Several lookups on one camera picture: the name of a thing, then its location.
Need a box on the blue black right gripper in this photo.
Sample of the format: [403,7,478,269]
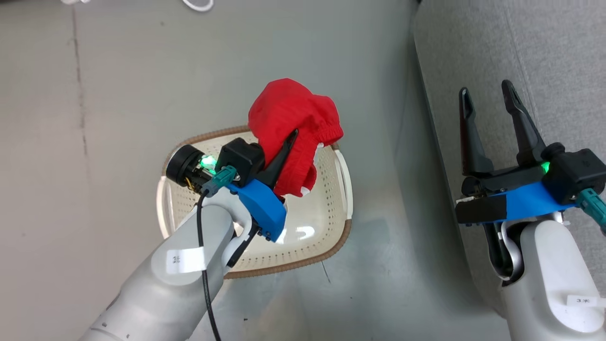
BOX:
[455,79,577,225]

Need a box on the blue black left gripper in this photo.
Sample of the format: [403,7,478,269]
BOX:
[225,128,299,243]

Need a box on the red cloth garment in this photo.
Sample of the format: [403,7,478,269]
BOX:
[248,78,344,198]

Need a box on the cream perforated laundry basket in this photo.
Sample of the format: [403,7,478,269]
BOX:
[156,126,353,279]

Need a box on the white paper label sticker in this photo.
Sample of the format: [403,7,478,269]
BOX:
[567,295,606,307]
[167,248,206,274]

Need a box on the black cable with teal plug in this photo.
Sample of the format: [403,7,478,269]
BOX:
[196,165,237,341]
[575,188,606,236]

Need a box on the short black cable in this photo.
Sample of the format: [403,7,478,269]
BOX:
[226,223,262,269]
[483,222,516,281]

